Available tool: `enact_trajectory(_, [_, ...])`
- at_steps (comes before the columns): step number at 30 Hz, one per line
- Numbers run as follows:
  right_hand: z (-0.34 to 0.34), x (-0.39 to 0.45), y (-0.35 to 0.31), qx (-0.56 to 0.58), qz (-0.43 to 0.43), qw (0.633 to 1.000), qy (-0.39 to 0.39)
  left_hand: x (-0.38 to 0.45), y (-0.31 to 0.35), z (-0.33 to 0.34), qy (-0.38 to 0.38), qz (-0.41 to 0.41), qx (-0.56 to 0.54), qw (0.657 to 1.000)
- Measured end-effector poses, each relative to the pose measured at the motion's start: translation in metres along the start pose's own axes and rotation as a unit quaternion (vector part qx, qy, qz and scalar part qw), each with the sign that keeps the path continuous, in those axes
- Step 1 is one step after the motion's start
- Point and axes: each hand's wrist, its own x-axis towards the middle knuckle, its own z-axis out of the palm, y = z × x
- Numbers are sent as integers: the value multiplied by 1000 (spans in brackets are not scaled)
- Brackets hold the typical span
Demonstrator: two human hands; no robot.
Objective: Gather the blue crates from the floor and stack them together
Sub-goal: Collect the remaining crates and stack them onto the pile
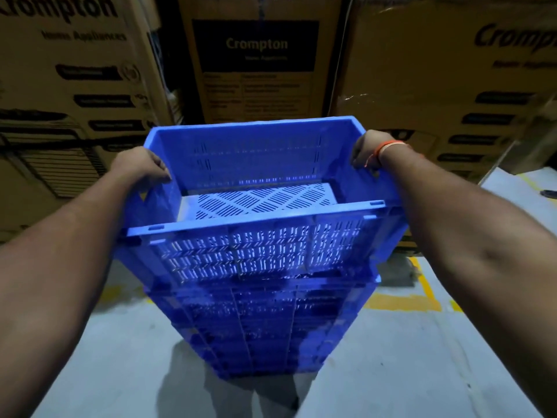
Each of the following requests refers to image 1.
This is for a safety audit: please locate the orange wristband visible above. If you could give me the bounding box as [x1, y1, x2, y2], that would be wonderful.
[364, 139, 410, 168]

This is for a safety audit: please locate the person's right forearm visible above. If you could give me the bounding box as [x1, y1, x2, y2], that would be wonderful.
[382, 145, 557, 418]

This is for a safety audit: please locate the person's right hand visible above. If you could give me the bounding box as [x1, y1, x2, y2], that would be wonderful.
[350, 129, 410, 178]

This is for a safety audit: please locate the large cardboard box louvre print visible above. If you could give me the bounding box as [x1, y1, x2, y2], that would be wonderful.
[0, 0, 183, 244]

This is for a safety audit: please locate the person's left forearm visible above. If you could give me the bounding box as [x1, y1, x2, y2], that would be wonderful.
[0, 169, 144, 418]

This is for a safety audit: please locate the person's left hand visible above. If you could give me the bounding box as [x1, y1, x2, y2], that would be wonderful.
[108, 146, 173, 192]

